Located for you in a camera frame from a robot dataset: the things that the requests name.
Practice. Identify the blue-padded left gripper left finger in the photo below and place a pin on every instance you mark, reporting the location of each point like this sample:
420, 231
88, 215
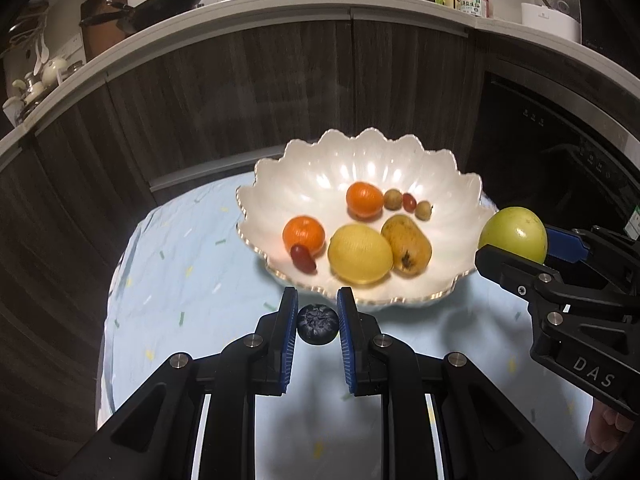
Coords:
195, 418

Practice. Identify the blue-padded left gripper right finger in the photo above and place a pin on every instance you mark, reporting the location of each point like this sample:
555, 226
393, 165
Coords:
441, 417

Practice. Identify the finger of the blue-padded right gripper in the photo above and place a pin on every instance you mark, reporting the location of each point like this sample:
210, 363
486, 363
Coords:
566, 246
511, 272

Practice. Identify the green round apple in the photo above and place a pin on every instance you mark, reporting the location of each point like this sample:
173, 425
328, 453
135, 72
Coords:
517, 230

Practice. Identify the yellow-brown mango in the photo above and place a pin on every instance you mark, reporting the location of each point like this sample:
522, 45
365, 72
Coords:
412, 251

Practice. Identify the dark red date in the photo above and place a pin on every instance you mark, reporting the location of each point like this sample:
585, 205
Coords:
409, 203
302, 259

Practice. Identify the large yellow lemon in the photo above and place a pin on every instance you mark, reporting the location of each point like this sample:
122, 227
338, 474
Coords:
359, 255

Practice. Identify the orange mandarin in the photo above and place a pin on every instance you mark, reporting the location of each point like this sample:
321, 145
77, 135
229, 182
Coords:
305, 231
364, 200

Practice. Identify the dark blueberry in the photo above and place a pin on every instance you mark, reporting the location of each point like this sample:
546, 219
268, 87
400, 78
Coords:
317, 324

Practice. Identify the person's right hand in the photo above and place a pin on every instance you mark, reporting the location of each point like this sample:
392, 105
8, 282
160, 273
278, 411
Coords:
605, 428

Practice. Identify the white scalloped ceramic bowl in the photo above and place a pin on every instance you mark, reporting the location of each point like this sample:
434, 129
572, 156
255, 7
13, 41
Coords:
297, 201

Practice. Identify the white rice cooker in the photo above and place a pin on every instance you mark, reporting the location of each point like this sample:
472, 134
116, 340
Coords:
557, 17

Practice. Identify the white ceramic teapot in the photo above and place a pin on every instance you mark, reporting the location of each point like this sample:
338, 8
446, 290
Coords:
51, 71

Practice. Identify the black wok pan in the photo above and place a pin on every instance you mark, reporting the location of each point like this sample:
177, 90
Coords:
133, 19

